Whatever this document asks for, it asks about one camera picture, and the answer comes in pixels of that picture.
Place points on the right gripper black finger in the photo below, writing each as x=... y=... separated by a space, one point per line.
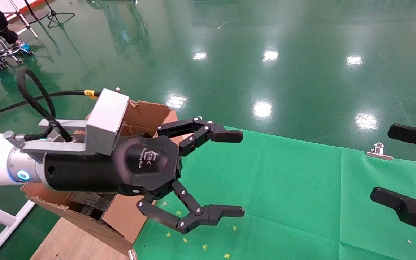
x=408 y=210
x=414 y=134

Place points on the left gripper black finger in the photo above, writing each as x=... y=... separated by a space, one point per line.
x=219 y=213
x=226 y=136

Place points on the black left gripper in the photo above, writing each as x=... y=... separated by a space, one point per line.
x=96 y=173

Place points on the large open cardboard carton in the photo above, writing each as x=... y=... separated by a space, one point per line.
x=121 y=220

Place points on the dark foam block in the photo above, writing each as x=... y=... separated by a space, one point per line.
x=89 y=204

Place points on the green cloth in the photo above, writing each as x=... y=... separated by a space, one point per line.
x=284 y=198

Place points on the wheeled stool base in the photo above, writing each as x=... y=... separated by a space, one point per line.
x=7 y=52

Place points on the black tripod stand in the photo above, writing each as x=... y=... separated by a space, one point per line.
x=53 y=16

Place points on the white stand legs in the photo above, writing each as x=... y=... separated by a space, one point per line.
x=20 y=16

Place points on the white orange-edged board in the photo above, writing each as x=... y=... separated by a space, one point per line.
x=5 y=4

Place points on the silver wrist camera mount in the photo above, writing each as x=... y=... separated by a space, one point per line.
x=107 y=115

